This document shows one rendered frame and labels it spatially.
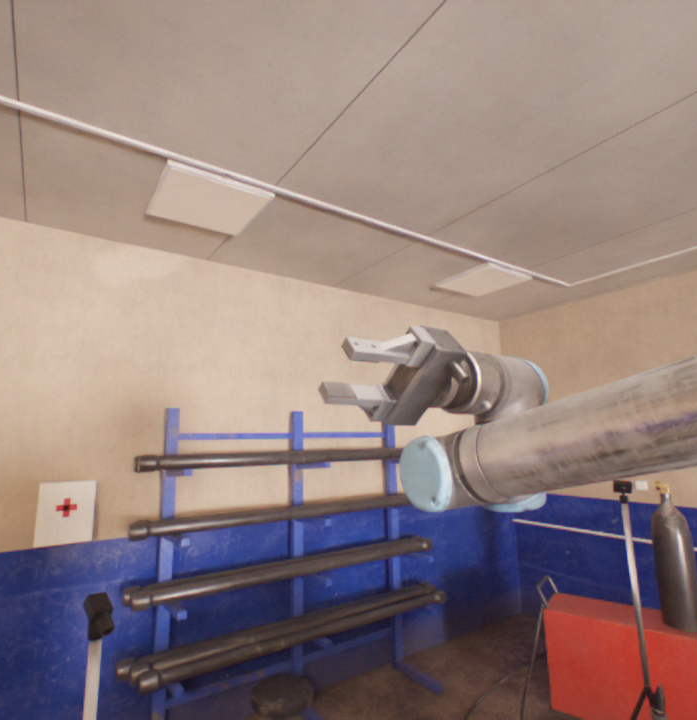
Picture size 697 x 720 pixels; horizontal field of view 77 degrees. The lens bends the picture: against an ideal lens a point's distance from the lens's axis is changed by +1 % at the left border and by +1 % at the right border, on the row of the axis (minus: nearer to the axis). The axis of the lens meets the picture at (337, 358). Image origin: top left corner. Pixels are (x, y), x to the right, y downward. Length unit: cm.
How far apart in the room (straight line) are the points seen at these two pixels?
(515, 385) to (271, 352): 323
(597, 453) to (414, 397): 21
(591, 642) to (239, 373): 309
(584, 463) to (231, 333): 336
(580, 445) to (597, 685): 348
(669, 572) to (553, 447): 328
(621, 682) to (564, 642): 35
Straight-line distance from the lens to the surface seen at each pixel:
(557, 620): 381
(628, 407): 44
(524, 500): 67
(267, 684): 308
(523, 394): 67
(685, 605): 377
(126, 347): 345
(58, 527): 328
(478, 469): 52
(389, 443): 423
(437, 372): 55
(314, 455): 347
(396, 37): 198
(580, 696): 396
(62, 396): 337
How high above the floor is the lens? 197
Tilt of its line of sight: 10 degrees up
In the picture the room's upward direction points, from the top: 1 degrees counter-clockwise
